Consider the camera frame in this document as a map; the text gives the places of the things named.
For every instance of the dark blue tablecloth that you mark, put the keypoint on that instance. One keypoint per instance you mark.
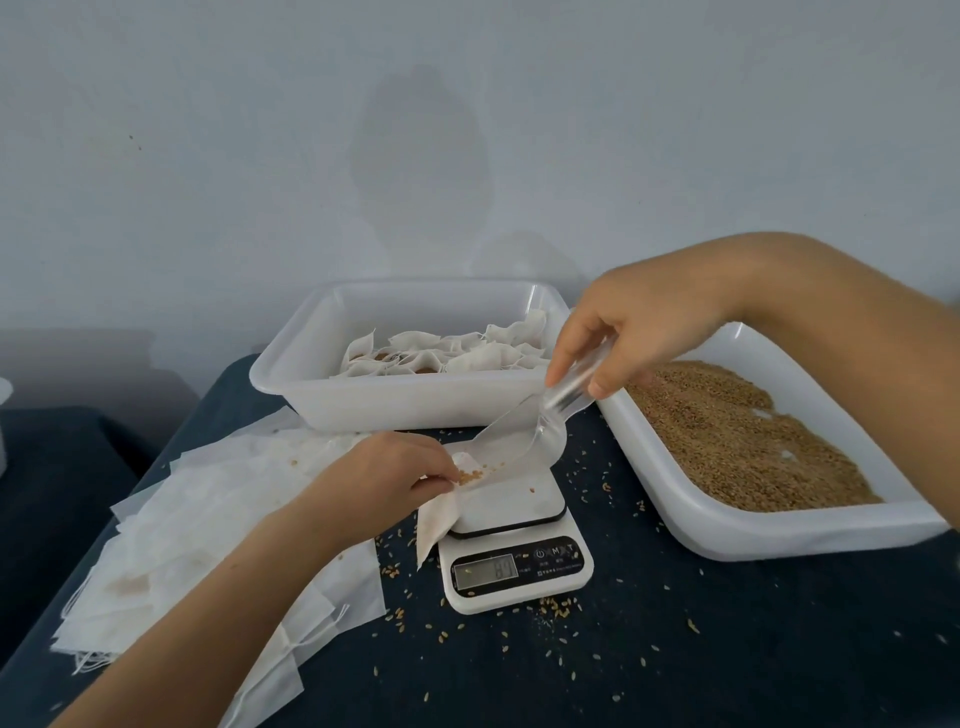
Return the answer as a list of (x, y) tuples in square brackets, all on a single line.
[(60, 525), (720, 645)]

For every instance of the pile of white bags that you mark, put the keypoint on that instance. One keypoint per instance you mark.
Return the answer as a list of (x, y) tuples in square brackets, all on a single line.
[(195, 555)]

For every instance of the clear plastic scoop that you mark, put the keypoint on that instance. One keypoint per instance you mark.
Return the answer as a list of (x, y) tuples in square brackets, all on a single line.
[(533, 428)]

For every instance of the person's left hand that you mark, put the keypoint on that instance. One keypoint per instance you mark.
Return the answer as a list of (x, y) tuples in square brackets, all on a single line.
[(375, 488)]

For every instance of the brown grain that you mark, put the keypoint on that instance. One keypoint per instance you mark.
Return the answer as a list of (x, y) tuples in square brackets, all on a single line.
[(750, 435)]

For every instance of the person's right forearm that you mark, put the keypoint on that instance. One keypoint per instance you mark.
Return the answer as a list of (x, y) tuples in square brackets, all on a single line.
[(870, 345)]

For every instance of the white plastic tub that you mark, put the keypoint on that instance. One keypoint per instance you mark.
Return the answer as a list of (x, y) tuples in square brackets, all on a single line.
[(330, 398)]

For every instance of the white mesh bag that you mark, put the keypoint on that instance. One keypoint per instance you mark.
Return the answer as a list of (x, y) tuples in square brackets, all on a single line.
[(443, 510)]

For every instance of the white tray of grain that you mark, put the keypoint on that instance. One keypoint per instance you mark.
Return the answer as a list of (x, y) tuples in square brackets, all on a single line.
[(720, 525)]

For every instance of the white digital kitchen scale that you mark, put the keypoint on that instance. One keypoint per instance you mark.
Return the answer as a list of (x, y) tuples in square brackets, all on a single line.
[(518, 563)]

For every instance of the person's left forearm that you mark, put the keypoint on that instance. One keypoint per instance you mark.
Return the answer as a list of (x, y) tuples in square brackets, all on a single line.
[(180, 645)]

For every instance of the person's right hand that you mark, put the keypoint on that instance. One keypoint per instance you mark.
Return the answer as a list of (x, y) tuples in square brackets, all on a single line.
[(660, 315)]

